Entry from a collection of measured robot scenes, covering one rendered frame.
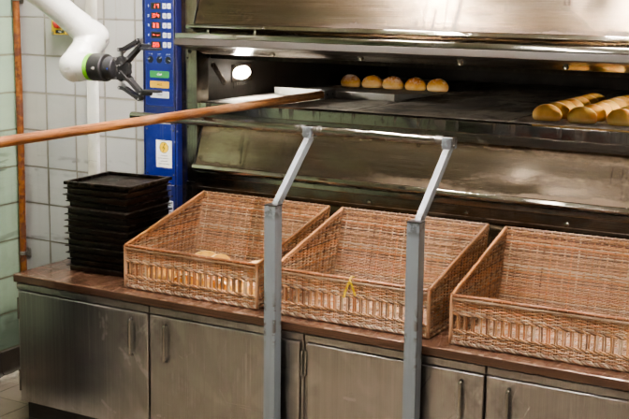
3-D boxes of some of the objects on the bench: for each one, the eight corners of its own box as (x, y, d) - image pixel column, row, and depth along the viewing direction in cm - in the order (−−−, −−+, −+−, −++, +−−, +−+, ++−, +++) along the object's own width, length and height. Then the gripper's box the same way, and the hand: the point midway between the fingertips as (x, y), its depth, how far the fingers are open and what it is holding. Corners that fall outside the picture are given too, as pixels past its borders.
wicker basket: (203, 260, 445) (203, 189, 441) (332, 281, 417) (333, 204, 413) (120, 287, 404) (119, 209, 400) (257, 311, 376) (258, 226, 372)
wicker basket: (340, 281, 416) (341, 205, 411) (490, 304, 388) (492, 222, 384) (267, 313, 374) (268, 228, 369) (430, 340, 347) (432, 250, 342)
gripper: (114, 29, 389) (167, 31, 378) (116, 104, 393) (167, 108, 382) (99, 30, 382) (152, 32, 372) (101, 106, 386) (153, 109, 376)
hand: (156, 70), depth 377 cm, fingers open, 13 cm apart
